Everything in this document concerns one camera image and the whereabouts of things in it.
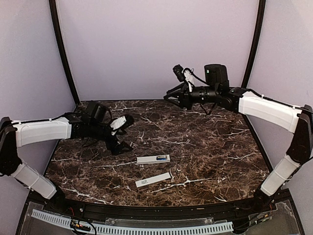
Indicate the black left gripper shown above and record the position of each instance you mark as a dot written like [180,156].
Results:
[116,149]

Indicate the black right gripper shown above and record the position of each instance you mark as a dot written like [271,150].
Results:
[184,99]

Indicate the blue AAA battery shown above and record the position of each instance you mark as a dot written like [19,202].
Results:
[161,159]

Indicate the white remote control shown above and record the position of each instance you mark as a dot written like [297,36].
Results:
[151,160]

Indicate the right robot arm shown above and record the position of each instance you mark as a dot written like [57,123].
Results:
[217,91]

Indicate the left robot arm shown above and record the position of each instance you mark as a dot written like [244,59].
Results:
[72,125]

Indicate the white remote battery cover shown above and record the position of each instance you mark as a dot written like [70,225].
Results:
[152,180]

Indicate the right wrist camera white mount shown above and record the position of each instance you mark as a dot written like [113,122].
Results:
[184,75]

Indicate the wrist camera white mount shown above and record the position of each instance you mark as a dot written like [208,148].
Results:
[121,123]
[184,75]

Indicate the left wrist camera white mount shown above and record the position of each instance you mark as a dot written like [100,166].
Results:
[121,123]

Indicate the white slotted cable duct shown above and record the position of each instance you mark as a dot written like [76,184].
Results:
[135,227]

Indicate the black right corner post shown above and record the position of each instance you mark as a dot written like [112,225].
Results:
[255,42]

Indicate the black corner post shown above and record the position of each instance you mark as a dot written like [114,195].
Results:
[62,50]
[255,42]

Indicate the black front rail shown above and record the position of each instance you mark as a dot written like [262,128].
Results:
[235,210]

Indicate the black left corner post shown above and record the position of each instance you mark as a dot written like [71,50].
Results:
[62,50]

